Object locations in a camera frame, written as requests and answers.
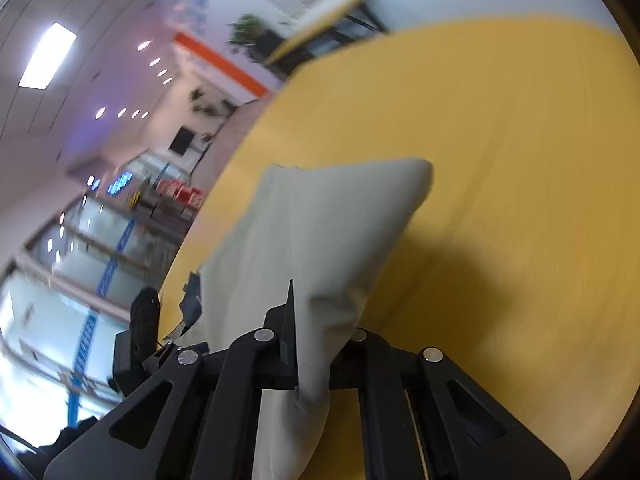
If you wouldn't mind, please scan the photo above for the potted plant in black planter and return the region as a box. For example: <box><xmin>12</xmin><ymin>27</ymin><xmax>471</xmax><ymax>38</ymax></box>
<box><xmin>227</xmin><ymin>14</ymin><xmax>281</xmax><ymax>66</ymax></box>

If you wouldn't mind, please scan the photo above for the beige and black jacket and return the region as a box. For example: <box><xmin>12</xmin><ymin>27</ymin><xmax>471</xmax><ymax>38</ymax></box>
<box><xmin>160</xmin><ymin>157</ymin><xmax>435</xmax><ymax>480</ymax></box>

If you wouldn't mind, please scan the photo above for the stack of red boxes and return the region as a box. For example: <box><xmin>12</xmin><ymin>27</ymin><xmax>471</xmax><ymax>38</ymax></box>
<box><xmin>157</xmin><ymin>177</ymin><xmax>205</xmax><ymax>208</ymax></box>

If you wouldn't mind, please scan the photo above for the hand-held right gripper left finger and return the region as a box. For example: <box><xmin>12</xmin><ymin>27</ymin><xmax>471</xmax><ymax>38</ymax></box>
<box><xmin>44</xmin><ymin>280</ymin><xmax>301</xmax><ymax>480</ymax></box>

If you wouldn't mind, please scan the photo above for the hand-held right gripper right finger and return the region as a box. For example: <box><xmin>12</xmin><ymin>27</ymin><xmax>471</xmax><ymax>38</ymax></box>
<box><xmin>330</xmin><ymin>327</ymin><xmax>572</xmax><ymax>480</ymax></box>

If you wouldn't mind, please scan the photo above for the tall potted palm plant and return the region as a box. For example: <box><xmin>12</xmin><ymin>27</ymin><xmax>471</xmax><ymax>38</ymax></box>
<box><xmin>187</xmin><ymin>87</ymin><xmax>236</xmax><ymax>141</ymax></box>

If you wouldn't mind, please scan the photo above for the row of ceiling spotlights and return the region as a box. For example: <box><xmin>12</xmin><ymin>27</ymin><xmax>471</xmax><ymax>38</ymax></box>
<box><xmin>95</xmin><ymin>40</ymin><xmax>173</xmax><ymax>121</ymax></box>

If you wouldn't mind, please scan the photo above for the blue wall sign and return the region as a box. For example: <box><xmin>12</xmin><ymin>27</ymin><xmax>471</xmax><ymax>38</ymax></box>
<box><xmin>107</xmin><ymin>172</ymin><xmax>133</xmax><ymax>196</ymax></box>

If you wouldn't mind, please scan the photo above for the long yellow side table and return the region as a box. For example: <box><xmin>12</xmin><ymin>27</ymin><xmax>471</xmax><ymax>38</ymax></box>
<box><xmin>262</xmin><ymin>0</ymin><xmax>393</xmax><ymax>83</ymax></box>

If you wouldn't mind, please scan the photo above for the black television screen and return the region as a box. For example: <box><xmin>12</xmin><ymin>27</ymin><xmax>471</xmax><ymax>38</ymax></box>
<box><xmin>168</xmin><ymin>127</ymin><xmax>196</xmax><ymax>156</ymax></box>

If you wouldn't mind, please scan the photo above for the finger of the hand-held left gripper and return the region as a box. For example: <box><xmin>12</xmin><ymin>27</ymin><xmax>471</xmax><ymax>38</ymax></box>
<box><xmin>129</xmin><ymin>286</ymin><xmax>162</xmax><ymax>357</ymax></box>

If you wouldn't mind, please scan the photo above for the ceiling panel light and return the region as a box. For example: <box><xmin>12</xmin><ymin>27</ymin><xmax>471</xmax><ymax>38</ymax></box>
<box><xmin>19</xmin><ymin>22</ymin><xmax>78</xmax><ymax>88</ymax></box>

